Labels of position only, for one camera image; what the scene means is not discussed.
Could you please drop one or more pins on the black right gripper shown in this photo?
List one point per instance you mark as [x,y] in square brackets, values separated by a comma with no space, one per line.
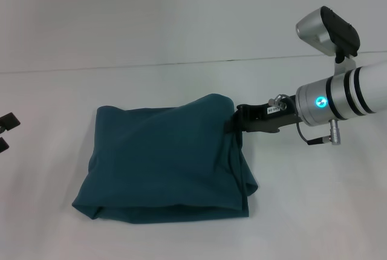
[263,116]

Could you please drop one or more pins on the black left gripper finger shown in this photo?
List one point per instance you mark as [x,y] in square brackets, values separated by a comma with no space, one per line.
[4,145]
[10,121]

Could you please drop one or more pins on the teal FREE print t-shirt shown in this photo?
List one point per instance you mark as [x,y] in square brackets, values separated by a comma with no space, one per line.
[166,160]

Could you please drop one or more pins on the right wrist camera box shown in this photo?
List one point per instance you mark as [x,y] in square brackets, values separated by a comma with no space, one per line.
[329,31]

